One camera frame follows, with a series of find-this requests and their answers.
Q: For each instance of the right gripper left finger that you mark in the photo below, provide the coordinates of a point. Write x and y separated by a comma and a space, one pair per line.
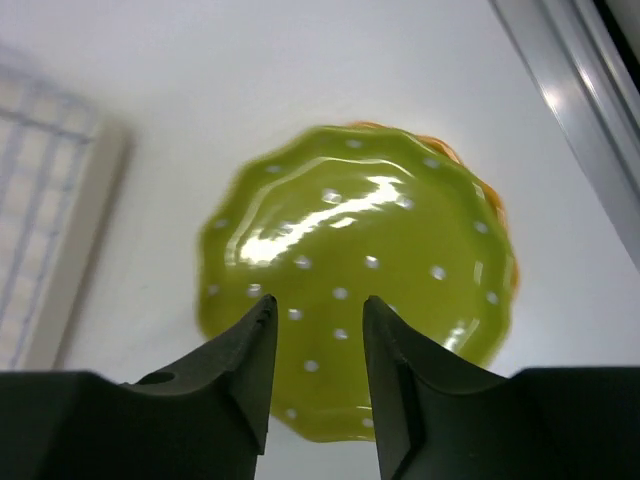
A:
204, 416

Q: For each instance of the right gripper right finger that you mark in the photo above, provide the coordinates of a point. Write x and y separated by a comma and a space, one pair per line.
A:
437, 416

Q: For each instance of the orange dotted plate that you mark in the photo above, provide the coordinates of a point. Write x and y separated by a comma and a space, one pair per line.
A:
489, 193

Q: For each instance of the green dotted plate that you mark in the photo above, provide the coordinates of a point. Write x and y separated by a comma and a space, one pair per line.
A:
331, 218

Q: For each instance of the white wire dish rack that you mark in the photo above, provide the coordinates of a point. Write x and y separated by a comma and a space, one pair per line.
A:
46, 132

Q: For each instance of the aluminium frame rail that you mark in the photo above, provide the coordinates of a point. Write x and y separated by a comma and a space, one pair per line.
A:
572, 58

